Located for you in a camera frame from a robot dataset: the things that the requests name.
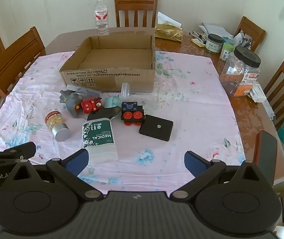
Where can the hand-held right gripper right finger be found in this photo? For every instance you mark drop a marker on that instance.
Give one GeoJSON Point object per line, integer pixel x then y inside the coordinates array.
{"type": "Point", "coordinates": [194, 163]}

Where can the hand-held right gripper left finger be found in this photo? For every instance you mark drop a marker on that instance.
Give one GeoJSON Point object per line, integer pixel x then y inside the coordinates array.
{"type": "Point", "coordinates": [78, 163]}

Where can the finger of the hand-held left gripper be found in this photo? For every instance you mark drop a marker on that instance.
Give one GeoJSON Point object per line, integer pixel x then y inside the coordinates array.
{"type": "Point", "coordinates": [12, 151]}

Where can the white cotton swab container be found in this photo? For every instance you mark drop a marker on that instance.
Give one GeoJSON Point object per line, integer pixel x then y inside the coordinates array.
{"type": "Point", "coordinates": [99, 139]}

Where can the silver-lidded glitter jar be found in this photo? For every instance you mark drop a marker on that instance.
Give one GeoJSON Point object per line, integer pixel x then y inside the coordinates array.
{"type": "Point", "coordinates": [57, 124]}

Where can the red toy train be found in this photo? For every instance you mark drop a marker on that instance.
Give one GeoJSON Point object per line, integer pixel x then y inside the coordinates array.
{"type": "Point", "coordinates": [89, 105]}

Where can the grey elephant toy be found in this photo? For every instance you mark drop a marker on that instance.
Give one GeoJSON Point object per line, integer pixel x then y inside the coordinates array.
{"type": "Point", "coordinates": [70, 103]}

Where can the brown cardboard box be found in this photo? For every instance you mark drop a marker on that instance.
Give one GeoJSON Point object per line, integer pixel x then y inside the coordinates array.
{"type": "Point", "coordinates": [112, 77]}

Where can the black square case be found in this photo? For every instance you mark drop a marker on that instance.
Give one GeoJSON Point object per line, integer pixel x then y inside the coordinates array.
{"type": "Point", "coordinates": [155, 128]}

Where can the pink floral tablecloth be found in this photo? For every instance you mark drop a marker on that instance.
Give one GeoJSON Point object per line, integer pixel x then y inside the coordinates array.
{"type": "Point", "coordinates": [194, 109]}

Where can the black curved plastic object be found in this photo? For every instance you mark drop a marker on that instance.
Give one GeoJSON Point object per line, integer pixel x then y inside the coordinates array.
{"type": "Point", "coordinates": [102, 114]}

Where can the teal earbud case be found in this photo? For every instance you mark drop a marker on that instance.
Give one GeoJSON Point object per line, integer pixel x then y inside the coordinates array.
{"type": "Point", "coordinates": [113, 102]}

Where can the smartphone in red case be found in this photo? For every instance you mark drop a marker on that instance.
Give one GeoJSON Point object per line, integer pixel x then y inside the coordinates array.
{"type": "Point", "coordinates": [266, 154]}

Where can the barcoded pen package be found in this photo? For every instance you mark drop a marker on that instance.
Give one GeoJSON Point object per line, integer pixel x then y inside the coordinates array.
{"type": "Point", "coordinates": [82, 89]}

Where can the empty clear plastic bottle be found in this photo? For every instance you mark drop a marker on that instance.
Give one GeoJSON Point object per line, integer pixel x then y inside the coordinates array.
{"type": "Point", "coordinates": [126, 89]}

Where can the small white carton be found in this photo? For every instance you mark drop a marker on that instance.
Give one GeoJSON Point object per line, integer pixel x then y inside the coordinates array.
{"type": "Point", "coordinates": [256, 93]}

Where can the large black-lidded plastic jar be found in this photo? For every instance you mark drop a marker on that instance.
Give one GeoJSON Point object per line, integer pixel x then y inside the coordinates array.
{"type": "Point", "coordinates": [241, 72]}

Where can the small green-lidded bottle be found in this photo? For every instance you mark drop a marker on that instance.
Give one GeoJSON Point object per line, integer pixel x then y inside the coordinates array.
{"type": "Point", "coordinates": [226, 51]}

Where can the black-lidded glass jar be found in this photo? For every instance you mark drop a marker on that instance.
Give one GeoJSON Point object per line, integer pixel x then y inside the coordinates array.
{"type": "Point", "coordinates": [213, 44]}

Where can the yellow flat packet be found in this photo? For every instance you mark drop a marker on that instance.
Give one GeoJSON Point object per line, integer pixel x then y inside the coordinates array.
{"type": "Point", "coordinates": [198, 42]}

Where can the clear pen holder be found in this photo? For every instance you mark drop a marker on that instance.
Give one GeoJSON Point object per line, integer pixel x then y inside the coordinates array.
{"type": "Point", "coordinates": [244, 41]}

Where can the gold tissue pack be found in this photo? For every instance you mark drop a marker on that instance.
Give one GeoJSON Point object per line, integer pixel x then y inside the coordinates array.
{"type": "Point", "coordinates": [168, 31]}

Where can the stack of white papers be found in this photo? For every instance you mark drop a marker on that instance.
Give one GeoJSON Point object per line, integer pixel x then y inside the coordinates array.
{"type": "Point", "coordinates": [216, 29]}

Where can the clear plastic water bottle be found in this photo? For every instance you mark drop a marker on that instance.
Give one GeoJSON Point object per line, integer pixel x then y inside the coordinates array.
{"type": "Point", "coordinates": [102, 17]}

